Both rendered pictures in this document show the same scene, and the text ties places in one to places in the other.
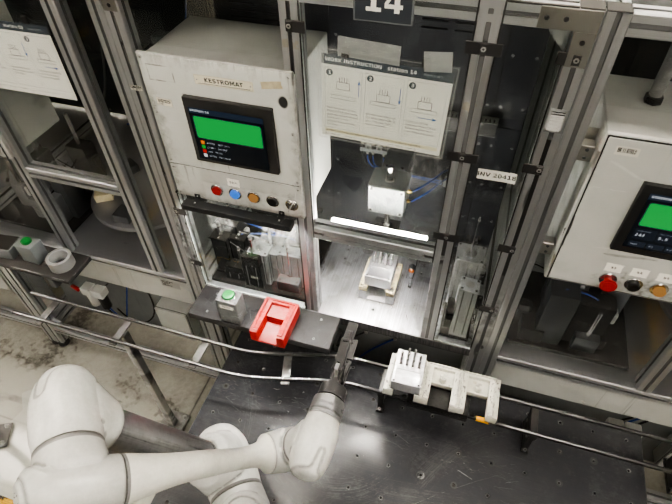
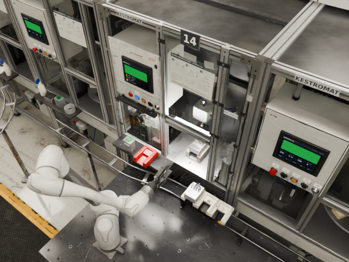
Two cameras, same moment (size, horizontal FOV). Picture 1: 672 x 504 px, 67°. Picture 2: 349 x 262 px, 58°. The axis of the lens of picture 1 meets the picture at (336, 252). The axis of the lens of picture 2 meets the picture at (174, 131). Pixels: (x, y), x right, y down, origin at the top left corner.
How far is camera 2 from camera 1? 0.76 m
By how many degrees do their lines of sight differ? 12
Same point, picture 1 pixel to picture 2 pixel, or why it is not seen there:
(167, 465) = (77, 188)
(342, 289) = (180, 150)
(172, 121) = (117, 64)
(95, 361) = (76, 158)
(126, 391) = (85, 174)
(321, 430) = (139, 198)
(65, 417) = (49, 160)
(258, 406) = (130, 191)
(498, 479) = (221, 251)
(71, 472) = (45, 178)
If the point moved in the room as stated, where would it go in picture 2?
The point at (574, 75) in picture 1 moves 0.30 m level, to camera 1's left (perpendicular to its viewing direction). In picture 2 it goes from (254, 81) to (196, 71)
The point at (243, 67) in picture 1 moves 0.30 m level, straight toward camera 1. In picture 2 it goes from (143, 51) to (132, 80)
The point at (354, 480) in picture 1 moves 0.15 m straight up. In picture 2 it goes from (159, 232) to (158, 222)
